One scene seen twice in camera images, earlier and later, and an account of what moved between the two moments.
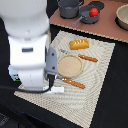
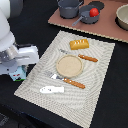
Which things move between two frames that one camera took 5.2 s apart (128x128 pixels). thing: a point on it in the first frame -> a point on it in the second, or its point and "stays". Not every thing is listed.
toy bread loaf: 79,44 stays
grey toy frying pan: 86,17 stays
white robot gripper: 34,59 -> 20,56
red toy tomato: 93,12 stays
